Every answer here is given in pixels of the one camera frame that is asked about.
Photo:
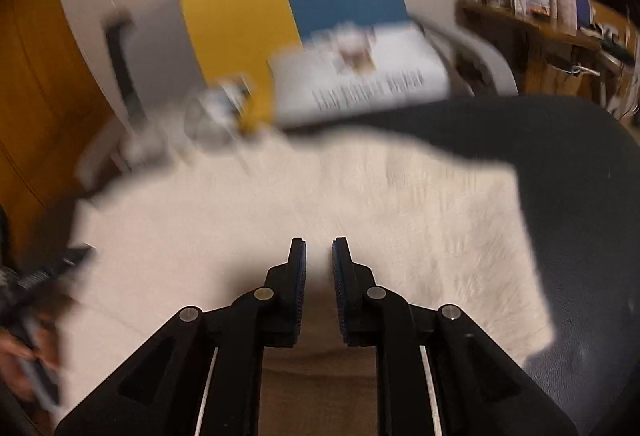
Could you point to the geometric print cushion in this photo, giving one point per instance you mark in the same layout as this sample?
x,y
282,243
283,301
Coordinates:
x,y
220,111

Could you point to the blue handbag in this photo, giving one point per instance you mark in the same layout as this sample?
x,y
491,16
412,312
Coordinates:
x,y
583,8

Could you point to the cream knit sweater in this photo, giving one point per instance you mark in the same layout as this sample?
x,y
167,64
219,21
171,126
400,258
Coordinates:
x,y
350,196

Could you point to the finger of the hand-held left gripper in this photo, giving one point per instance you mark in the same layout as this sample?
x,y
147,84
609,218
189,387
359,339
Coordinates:
x,y
60,266

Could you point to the deer print white cushion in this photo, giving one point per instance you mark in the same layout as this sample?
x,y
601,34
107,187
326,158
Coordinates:
x,y
360,81

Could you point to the black upright board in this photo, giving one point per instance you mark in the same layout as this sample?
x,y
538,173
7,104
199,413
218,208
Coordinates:
x,y
125,66

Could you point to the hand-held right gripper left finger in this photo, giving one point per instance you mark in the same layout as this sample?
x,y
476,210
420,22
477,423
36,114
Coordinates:
x,y
299,296

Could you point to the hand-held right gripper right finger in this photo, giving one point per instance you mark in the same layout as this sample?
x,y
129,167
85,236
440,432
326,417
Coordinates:
x,y
340,296

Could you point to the wooden desk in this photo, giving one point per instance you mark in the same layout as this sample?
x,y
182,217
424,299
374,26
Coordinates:
x,y
530,36

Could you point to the person's left hand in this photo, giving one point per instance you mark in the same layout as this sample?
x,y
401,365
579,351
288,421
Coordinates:
x,y
50,331

